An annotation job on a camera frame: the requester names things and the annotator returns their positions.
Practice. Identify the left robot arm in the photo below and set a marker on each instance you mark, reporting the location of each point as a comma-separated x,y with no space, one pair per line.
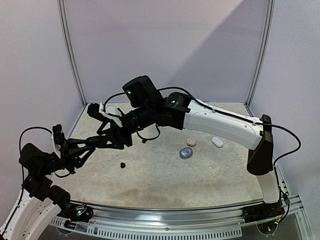
39,200

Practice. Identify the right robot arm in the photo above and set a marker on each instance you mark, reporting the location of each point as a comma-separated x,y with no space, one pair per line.
180,110

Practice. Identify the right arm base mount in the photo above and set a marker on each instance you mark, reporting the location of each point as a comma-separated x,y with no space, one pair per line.
263,211

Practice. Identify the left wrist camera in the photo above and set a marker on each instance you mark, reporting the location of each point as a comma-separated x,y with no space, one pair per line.
58,139

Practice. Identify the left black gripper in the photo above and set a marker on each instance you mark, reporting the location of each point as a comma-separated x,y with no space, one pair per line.
70,152

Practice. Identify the pink charging case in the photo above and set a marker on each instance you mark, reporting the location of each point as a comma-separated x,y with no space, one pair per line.
191,142

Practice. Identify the aluminium front rail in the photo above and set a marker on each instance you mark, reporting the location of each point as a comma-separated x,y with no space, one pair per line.
214,223

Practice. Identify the purple charging case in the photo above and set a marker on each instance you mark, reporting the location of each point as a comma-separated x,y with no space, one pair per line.
186,153

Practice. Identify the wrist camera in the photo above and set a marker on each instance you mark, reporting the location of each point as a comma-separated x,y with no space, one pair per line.
58,139
104,113

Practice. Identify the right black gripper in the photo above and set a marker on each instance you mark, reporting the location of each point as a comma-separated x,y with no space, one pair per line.
120,135

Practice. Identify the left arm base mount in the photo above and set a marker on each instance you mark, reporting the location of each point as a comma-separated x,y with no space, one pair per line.
77,212

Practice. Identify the black charging case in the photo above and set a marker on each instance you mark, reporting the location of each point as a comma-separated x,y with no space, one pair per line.
93,141

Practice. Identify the right aluminium frame post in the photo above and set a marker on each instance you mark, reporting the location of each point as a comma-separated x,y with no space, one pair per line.
262,52

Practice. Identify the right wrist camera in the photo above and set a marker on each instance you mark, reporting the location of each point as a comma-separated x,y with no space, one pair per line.
104,113

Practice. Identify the white charging case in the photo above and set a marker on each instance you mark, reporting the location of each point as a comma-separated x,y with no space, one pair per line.
217,142

